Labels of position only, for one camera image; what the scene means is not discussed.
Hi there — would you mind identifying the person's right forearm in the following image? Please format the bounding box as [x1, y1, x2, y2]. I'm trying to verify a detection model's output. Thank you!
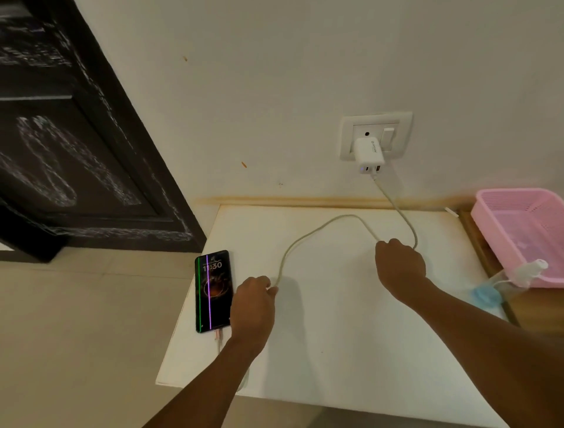
[403, 276, 564, 428]

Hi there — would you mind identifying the person's left hand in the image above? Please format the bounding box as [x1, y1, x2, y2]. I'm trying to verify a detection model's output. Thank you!
[229, 275, 279, 355]

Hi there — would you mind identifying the pink plastic basket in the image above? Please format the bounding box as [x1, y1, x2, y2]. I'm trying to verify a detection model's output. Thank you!
[470, 188, 564, 289]

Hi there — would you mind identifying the white charging cable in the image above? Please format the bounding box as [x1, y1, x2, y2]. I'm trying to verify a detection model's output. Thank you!
[213, 173, 419, 394]

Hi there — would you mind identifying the white wall socket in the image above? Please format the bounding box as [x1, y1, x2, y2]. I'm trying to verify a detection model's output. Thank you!
[339, 111, 414, 162]

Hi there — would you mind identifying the brown wooden board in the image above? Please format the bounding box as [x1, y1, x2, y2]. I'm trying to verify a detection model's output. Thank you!
[456, 207, 564, 337]

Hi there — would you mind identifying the person's right hand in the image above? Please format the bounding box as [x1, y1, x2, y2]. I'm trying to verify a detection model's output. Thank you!
[374, 238, 427, 306]

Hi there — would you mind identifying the white charger adapter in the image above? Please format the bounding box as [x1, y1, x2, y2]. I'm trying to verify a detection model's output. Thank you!
[352, 136, 387, 175]

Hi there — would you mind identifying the black carved door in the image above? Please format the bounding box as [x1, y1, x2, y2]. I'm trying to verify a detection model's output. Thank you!
[0, 0, 208, 264]

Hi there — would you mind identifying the black smartphone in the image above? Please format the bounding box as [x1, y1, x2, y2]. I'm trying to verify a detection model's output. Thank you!
[194, 250, 233, 335]

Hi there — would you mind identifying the clear spray bottle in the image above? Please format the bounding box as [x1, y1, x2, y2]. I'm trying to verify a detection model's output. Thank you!
[470, 259, 550, 309]

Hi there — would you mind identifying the person's left forearm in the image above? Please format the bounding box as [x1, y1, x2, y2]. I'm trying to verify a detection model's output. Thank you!
[143, 337, 267, 428]

